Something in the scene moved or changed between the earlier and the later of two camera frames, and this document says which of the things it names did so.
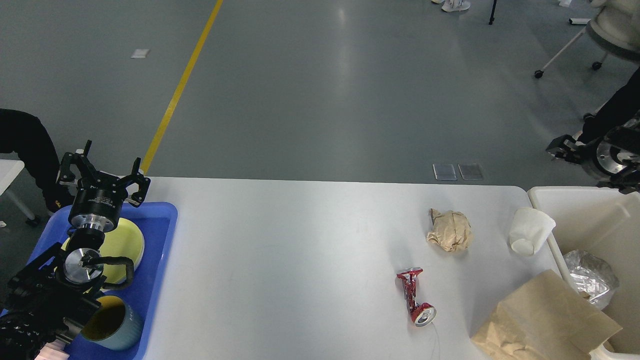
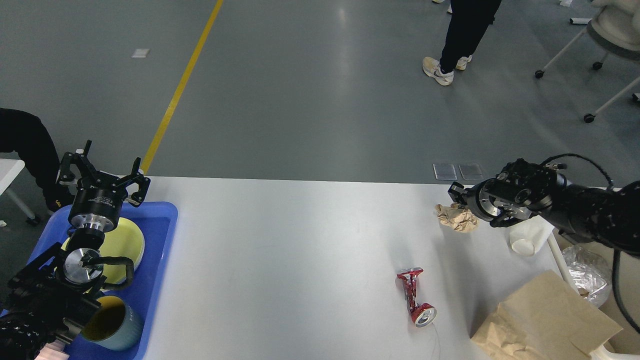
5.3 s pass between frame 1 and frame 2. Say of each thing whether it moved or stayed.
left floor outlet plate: stayed
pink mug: stayed
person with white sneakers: moved
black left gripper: stayed
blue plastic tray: stayed
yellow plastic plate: stayed
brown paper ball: moved
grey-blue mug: stayed
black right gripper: moved
